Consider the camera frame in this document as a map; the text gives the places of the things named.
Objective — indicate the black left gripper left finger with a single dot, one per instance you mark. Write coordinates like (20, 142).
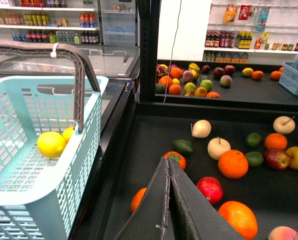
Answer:
(152, 218)

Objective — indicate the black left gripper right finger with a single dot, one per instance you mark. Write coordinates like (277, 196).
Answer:
(193, 217)

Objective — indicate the light blue plastic basket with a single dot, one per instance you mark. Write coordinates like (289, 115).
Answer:
(40, 197)

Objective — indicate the yellow lemon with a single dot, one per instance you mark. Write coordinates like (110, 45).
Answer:
(67, 133)
(51, 144)

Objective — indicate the grey basket handle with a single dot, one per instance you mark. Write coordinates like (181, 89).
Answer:
(70, 61)

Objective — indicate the red apple on shelf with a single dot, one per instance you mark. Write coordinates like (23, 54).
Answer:
(277, 159)

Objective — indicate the blue basket far shelf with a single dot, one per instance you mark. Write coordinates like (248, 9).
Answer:
(289, 77)

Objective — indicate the knobby orange mandarin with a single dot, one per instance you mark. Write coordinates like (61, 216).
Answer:
(137, 199)

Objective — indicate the red pomegranate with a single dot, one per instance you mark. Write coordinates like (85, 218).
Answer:
(211, 188)

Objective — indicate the orange near right finger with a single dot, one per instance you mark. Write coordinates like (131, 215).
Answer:
(240, 217)

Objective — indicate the orange persimmon green calyx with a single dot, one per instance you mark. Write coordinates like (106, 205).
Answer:
(177, 157)

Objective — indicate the large round orange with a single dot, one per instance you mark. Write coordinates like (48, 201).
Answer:
(233, 164)

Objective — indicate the dark green avocado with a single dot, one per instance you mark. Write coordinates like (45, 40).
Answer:
(184, 147)

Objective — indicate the white pear centre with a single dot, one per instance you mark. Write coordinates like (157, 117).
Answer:
(217, 146)

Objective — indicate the white pear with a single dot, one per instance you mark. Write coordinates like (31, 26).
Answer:
(217, 146)
(201, 129)
(284, 125)

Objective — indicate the green lime lower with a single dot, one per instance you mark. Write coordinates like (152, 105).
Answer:
(254, 158)

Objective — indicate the green lime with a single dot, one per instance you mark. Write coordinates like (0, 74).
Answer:
(253, 140)
(254, 158)

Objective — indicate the peach fruit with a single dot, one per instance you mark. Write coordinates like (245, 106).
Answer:
(283, 233)

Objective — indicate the white pear left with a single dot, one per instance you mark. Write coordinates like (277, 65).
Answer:
(201, 129)

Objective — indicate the green lime upper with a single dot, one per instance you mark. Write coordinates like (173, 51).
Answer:
(253, 140)

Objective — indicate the small orange back right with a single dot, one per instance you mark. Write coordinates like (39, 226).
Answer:
(276, 141)

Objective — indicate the white pear far right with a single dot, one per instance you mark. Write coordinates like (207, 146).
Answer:
(284, 125)

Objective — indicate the glass top freezer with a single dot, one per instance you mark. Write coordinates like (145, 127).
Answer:
(61, 78)

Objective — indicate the white zip tie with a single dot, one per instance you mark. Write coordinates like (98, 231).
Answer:
(53, 53)

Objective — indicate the black shelf upright post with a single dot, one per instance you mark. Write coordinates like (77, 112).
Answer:
(149, 14)

